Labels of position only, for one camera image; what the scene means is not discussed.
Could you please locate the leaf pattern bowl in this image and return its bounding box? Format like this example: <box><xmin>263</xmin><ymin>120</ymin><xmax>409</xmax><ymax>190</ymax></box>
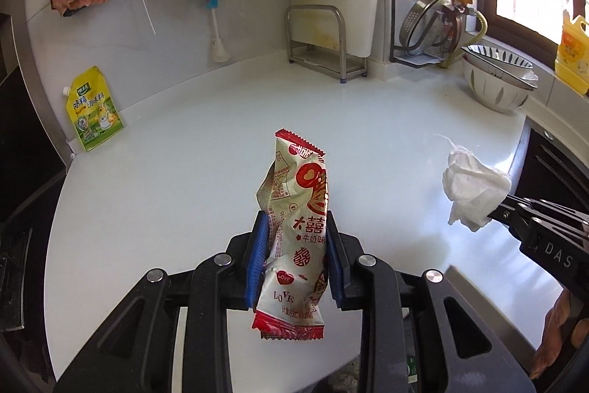
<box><xmin>462</xmin><ymin>66</ymin><xmax>537</xmax><ymax>114</ymax></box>

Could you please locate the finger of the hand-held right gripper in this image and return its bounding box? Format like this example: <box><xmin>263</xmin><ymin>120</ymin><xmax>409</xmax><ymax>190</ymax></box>
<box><xmin>485</xmin><ymin>206</ymin><xmax>530</xmax><ymax>235</ymax></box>
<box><xmin>499</xmin><ymin>193</ymin><xmax>537</xmax><ymax>212</ymax></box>

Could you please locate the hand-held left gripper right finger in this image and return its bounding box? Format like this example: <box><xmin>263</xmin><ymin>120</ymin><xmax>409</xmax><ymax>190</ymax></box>
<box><xmin>324</xmin><ymin>218</ymin><xmax>537</xmax><ymax>393</ymax></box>

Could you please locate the black gas stove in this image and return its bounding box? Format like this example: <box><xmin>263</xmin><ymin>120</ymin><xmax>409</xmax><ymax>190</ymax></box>
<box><xmin>0</xmin><ymin>0</ymin><xmax>70</xmax><ymax>331</ymax></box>

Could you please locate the metal cutting board stand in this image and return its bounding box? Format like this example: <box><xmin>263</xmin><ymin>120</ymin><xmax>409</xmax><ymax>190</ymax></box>
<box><xmin>285</xmin><ymin>5</ymin><xmax>368</xmax><ymax>84</ymax></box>

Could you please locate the person's right hand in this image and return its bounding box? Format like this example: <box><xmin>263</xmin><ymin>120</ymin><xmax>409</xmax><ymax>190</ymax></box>
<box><xmin>529</xmin><ymin>287</ymin><xmax>589</xmax><ymax>381</ymax></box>

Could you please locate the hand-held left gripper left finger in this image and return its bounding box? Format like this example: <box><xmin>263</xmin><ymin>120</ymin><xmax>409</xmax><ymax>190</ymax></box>
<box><xmin>53</xmin><ymin>211</ymin><xmax>271</xmax><ymax>393</ymax></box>

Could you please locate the red white snack wrapper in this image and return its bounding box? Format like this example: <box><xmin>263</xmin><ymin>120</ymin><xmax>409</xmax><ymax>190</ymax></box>
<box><xmin>251</xmin><ymin>128</ymin><xmax>329</xmax><ymax>341</ymax></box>

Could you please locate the yellow green seasoning pouch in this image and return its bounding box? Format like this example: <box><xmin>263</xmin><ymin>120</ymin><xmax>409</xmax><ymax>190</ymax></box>
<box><xmin>63</xmin><ymin>66</ymin><xmax>125</xmax><ymax>152</ymax></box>

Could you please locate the white bowl dark rim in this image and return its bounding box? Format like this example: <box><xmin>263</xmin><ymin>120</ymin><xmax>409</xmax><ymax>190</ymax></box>
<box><xmin>462</xmin><ymin>55</ymin><xmax>538</xmax><ymax>91</ymax></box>

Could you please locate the blue white bottle brush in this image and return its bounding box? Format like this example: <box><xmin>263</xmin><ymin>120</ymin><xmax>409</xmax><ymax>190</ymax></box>
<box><xmin>207</xmin><ymin>0</ymin><xmax>229</xmax><ymax>63</ymax></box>

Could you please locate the blue pattern bowl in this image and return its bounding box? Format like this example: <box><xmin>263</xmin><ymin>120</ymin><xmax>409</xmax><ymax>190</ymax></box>
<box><xmin>462</xmin><ymin>44</ymin><xmax>535</xmax><ymax>74</ymax></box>

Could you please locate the gas valve with hose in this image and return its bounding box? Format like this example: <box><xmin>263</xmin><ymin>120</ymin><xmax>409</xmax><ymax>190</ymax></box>
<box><xmin>439</xmin><ymin>0</ymin><xmax>489</xmax><ymax>69</ymax></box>

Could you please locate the yellow oil bottle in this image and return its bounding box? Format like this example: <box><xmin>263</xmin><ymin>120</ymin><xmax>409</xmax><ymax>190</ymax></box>
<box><xmin>554</xmin><ymin>10</ymin><xmax>589</xmax><ymax>95</ymax></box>

